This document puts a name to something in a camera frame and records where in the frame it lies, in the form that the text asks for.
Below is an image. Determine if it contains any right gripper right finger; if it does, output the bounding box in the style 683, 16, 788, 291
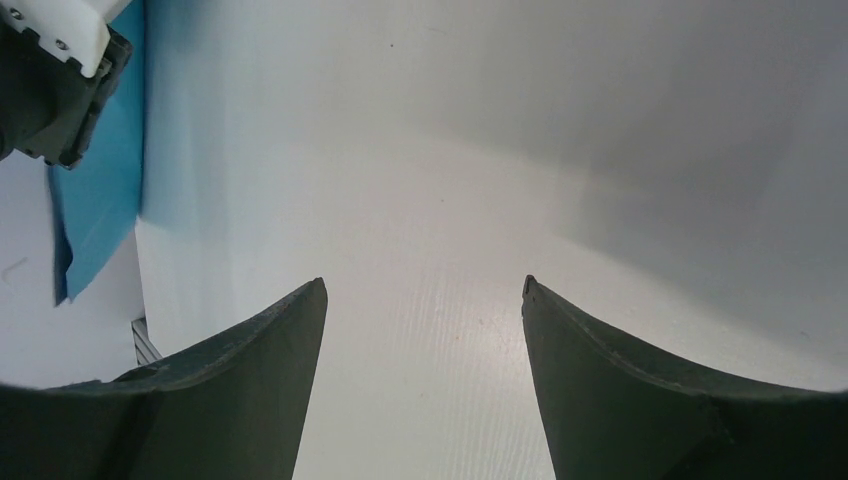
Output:
522, 277, 847, 479

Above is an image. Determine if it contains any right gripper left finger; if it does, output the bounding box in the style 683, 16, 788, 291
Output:
1, 278, 328, 479

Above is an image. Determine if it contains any blue wrapping paper sheet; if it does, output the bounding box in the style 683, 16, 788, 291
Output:
47, 1, 145, 306

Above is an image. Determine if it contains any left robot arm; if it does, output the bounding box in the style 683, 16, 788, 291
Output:
1, 0, 133, 169

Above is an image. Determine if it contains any aluminium front rail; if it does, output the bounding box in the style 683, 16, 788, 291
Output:
131, 317, 163, 366

